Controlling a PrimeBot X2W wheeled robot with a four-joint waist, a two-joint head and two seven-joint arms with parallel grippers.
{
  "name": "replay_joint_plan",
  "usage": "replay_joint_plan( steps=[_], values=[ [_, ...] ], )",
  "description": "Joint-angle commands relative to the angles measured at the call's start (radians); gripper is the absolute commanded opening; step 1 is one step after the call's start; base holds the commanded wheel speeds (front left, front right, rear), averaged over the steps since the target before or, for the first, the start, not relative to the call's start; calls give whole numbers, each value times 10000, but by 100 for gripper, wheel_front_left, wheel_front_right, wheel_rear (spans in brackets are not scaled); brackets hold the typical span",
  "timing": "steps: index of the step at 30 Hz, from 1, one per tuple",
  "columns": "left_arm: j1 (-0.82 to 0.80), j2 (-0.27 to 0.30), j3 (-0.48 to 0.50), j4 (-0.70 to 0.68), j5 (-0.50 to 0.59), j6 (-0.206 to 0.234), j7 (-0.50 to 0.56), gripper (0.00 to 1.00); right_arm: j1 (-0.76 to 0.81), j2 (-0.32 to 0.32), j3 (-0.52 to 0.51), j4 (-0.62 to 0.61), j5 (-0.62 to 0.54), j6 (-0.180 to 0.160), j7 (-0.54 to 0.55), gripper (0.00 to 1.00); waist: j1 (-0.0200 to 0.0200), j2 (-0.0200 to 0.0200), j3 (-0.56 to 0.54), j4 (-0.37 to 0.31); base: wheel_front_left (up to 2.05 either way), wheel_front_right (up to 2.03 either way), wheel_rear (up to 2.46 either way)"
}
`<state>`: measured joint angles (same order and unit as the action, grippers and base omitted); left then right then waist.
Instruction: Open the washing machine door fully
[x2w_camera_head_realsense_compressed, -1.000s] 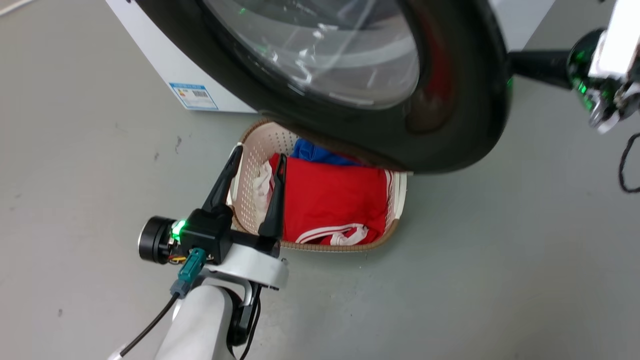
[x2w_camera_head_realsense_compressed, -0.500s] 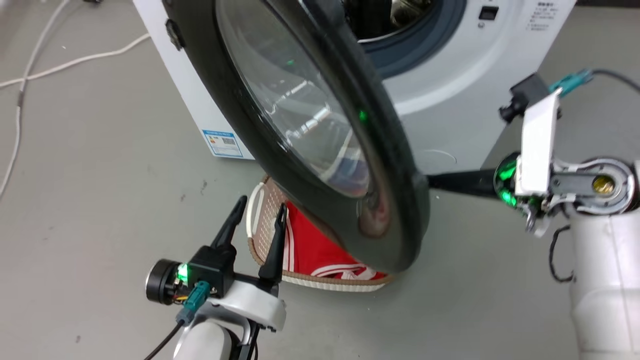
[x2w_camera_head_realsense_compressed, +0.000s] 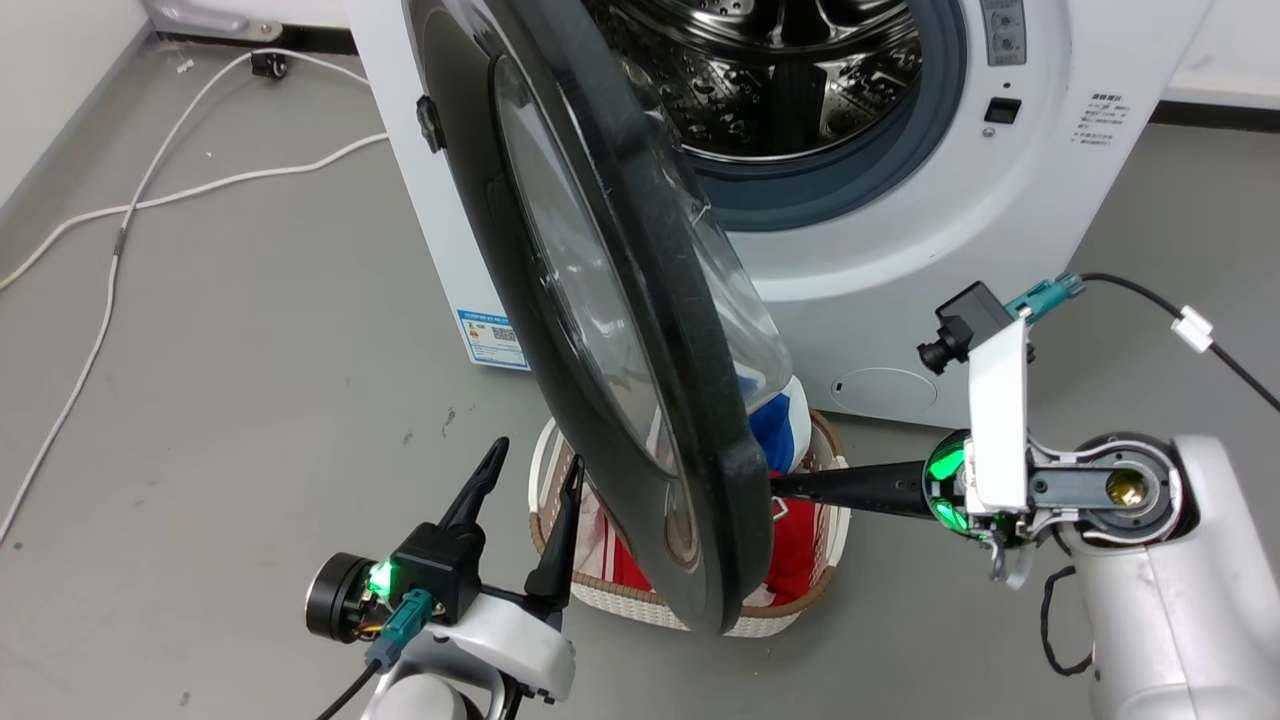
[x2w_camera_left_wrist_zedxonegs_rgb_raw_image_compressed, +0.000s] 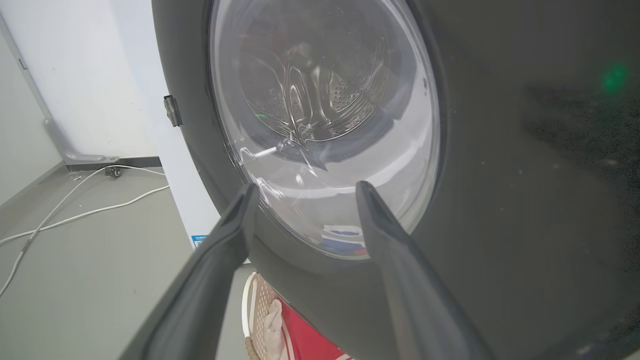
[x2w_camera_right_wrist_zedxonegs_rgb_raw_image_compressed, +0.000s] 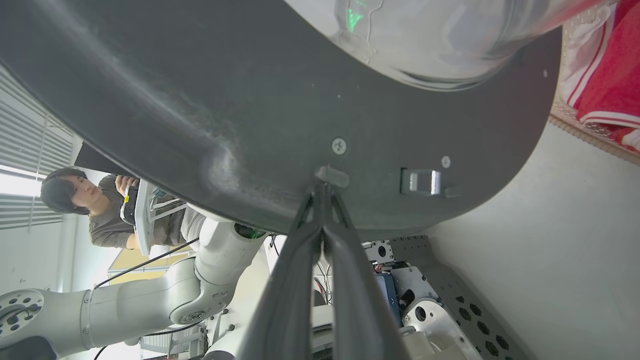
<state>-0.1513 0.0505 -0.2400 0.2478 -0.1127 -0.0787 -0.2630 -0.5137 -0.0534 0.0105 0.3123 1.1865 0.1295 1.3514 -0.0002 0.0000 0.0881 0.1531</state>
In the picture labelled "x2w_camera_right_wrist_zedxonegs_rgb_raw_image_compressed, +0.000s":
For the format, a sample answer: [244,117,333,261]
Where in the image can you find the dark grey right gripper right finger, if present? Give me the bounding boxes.
[324,184,407,360]

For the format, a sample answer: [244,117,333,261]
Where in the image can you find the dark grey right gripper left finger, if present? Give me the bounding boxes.
[239,183,327,360]

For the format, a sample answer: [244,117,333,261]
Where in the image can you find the dark grey washing machine door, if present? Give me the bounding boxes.
[0,0,614,244]

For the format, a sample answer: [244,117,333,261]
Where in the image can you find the grey perforated robot body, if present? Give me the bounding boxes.
[360,235,532,360]

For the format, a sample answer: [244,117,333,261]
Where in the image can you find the yellow wooden panel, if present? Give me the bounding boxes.
[107,247,197,287]

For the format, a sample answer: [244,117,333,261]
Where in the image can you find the black handheld controller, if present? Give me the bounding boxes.
[119,185,140,226]

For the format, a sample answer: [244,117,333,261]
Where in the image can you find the person in grey shirt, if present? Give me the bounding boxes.
[40,167,207,251]

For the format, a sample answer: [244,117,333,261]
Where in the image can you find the woven wicker laundry basket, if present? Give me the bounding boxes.
[549,4,640,167]

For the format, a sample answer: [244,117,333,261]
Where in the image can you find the white window blinds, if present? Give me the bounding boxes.
[0,64,77,232]

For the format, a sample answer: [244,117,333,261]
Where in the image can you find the red garment with white stripes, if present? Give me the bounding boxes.
[574,0,640,152]

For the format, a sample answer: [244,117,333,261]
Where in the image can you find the thin black cable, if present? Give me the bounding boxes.
[94,238,201,291]
[93,320,205,360]

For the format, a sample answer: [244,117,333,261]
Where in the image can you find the white stand frame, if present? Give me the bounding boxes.
[134,179,190,257]

